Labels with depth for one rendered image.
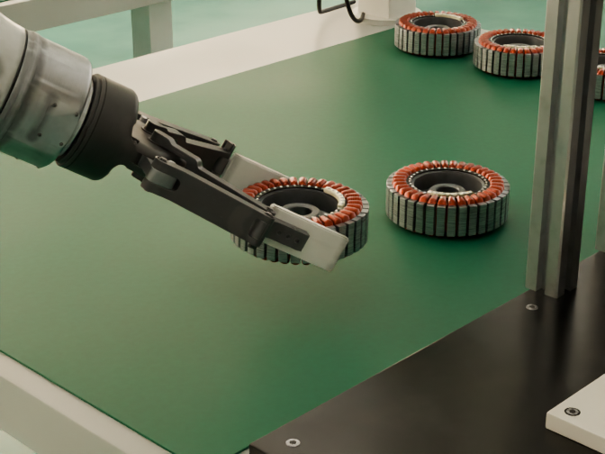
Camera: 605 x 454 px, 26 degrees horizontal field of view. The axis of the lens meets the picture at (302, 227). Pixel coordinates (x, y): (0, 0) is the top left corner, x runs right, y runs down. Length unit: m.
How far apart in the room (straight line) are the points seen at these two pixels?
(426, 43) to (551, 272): 0.71
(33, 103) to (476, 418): 0.37
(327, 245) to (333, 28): 0.86
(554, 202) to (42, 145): 0.38
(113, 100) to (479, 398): 0.34
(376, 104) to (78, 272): 0.52
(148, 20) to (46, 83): 1.30
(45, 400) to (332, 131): 0.59
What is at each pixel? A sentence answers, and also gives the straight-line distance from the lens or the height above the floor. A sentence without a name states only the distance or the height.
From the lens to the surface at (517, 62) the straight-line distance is 1.62.
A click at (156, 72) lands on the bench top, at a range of 1.65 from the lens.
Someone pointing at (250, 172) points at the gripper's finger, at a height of 0.83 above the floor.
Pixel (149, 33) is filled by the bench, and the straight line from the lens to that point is 2.24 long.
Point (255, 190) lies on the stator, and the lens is 1.07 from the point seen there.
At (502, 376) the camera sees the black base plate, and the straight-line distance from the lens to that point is 0.92.
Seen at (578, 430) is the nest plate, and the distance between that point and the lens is 0.85.
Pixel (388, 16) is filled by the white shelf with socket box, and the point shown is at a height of 0.76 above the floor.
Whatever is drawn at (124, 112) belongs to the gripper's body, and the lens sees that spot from 0.97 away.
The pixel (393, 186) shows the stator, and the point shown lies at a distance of 1.19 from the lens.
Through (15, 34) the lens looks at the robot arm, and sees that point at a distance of 0.95.
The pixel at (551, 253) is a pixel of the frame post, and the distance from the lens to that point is 1.02.
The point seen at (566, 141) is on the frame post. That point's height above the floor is 0.90.
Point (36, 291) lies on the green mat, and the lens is 1.09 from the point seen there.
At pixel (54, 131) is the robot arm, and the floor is 0.91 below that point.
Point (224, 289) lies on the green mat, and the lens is 1.07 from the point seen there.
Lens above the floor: 1.23
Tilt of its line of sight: 24 degrees down
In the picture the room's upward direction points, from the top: straight up
